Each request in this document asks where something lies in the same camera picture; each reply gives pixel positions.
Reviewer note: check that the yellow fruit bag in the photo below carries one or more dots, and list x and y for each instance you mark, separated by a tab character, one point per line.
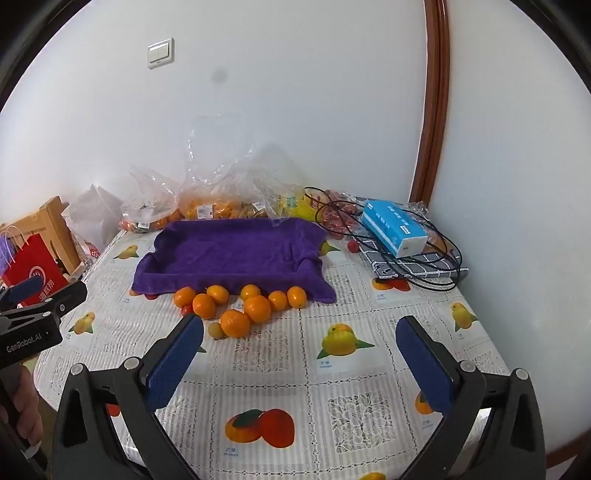
295	201

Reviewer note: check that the small red fruit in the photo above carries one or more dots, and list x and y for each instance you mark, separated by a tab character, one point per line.
353	246

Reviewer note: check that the small orange mandarin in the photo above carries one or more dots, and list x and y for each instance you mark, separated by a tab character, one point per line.
218	294
249	291

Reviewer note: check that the white wall switch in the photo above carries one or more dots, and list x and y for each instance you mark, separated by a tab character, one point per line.
160	53

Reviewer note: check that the white plastic bag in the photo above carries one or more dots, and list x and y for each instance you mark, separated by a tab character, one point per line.
93	218

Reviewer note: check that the oval orange mandarin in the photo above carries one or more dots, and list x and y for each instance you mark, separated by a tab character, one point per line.
278	300

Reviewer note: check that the large textured orange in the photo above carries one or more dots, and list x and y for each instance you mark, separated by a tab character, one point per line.
235	324

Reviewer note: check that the grey checked cloth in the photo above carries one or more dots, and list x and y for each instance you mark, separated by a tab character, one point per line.
441	258

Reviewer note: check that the small red apple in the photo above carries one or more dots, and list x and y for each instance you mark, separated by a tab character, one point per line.
187	309

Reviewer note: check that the brown wooden door frame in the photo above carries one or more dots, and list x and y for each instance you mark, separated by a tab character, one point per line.
438	72

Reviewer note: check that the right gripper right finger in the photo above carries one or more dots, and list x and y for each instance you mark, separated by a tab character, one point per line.
512	443

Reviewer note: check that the bag of red fruits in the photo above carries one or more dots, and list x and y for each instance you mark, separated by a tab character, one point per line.
339	214

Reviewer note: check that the clear bag of tangerines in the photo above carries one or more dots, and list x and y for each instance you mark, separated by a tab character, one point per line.
152	205

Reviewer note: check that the purple towel-lined tray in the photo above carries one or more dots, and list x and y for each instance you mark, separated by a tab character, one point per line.
273	255

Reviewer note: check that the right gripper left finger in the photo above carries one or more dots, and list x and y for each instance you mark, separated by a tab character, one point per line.
106	427

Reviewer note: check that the small yellow-brown fruit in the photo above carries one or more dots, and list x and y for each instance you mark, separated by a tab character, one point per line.
215	331

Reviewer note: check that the blue tissue pack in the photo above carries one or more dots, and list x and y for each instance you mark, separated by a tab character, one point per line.
399	232

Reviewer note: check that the person's left hand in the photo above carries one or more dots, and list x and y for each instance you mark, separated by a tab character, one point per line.
26	401

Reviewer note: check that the clear bag of oranges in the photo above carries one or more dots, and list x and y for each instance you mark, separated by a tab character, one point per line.
222	178

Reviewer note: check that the wooden chair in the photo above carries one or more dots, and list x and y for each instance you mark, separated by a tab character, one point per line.
47	221

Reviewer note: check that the red paper bag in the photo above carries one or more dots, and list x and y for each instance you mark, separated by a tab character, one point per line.
33	264

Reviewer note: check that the small orange kumquat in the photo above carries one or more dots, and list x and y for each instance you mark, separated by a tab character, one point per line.
297	297

